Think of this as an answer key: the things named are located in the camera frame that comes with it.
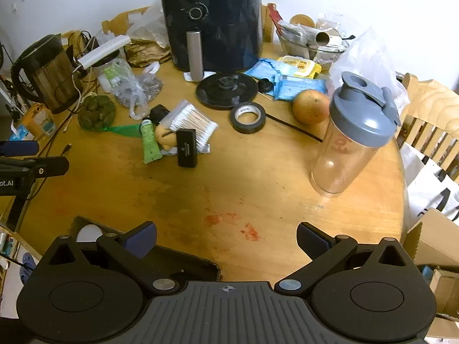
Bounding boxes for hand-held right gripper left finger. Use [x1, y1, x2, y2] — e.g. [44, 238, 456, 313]
[38, 221, 182, 299]

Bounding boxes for yellow toy figure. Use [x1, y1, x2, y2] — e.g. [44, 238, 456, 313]
[153, 124, 178, 153]

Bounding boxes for black air fryer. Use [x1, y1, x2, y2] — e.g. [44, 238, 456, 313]
[159, 0, 264, 81]

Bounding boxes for round orange fruit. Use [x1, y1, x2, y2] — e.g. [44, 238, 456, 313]
[292, 89, 331, 126]

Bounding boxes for white paper tag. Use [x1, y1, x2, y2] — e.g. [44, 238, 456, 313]
[182, 71, 216, 83]

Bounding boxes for black tape roll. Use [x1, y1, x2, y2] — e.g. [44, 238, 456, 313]
[230, 102, 267, 134]

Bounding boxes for clear jar black lid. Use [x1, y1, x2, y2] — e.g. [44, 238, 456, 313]
[91, 57, 122, 88]

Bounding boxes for white cable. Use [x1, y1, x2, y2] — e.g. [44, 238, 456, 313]
[71, 65, 87, 116]

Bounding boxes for wooden chair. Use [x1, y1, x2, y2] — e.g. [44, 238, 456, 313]
[394, 72, 459, 184]

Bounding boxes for black usb cable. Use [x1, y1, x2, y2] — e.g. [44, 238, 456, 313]
[44, 109, 73, 155]

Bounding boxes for green tube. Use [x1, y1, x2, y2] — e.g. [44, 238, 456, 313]
[140, 119, 162, 165]

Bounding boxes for cardboard tube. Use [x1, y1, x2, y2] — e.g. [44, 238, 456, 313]
[314, 31, 342, 47]

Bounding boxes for tangle of black cables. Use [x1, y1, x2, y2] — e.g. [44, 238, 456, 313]
[65, 30, 98, 66]

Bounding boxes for black power cable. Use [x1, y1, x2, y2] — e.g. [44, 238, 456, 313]
[257, 91, 324, 143]

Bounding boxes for pack of cotton swabs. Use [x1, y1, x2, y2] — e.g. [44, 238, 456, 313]
[160, 99, 219, 149]

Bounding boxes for red clip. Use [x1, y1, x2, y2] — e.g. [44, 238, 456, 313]
[267, 2, 285, 23]

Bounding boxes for blue packet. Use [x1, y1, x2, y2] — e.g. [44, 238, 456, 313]
[245, 58, 285, 98]
[273, 75, 329, 101]

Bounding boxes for black card reader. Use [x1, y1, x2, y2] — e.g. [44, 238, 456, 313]
[175, 129, 198, 168]

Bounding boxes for clear shaker bottle grey lid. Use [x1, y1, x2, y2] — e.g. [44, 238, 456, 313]
[310, 71, 402, 196]

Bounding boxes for flat brown cardboard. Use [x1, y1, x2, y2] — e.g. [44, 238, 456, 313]
[101, 6, 152, 37]

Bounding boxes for blue clog shoe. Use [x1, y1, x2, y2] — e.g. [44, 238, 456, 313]
[19, 252, 41, 284]

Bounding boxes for green net bag of nuts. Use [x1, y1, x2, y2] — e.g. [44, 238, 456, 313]
[78, 95, 143, 139]

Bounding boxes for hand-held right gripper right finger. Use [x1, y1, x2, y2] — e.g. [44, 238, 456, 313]
[274, 221, 418, 298]

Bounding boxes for black kettle base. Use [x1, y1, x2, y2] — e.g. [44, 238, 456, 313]
[196, 73, 259, 110]

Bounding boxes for white tote bag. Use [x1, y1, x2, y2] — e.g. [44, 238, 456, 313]
[399, 142, 459, 227]

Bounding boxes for dark electric kettle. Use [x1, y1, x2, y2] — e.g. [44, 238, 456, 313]
[11, 34, 85, 114]

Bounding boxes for brown paper bag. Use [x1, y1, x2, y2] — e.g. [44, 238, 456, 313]
[125, 39, 173, 68]

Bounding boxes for plastic bag of seeds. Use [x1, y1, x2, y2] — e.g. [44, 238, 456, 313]
[106, 58, 164, 121]

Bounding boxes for black plug adapter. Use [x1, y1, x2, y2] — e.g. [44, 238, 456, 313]
[149, 104, 171, 124]

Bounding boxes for white flat bar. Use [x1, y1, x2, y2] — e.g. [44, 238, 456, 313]
[77, 35, 132, 69]

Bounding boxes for glass bowl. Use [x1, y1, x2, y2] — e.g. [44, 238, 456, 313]
[277, 25, 351, 63]

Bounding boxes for brown cardboard box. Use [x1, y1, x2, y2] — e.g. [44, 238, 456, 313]
[402, 207, 459, 339]

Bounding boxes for round wooden lid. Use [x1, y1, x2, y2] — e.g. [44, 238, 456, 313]
[289, 14, 316, 30]

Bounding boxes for large clear plastic bag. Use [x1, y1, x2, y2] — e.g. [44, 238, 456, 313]
[328, 25, 410, 113]

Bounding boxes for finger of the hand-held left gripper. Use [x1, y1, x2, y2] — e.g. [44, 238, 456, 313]
[0, 155, 70, 180]
[0, 140, 40, 157]

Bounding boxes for tissue box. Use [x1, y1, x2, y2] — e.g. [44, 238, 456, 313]
[10, 101, 59, 141]

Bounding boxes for yellow wipes pack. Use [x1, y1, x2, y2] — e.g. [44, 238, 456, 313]
[276, 55, 322, 80]

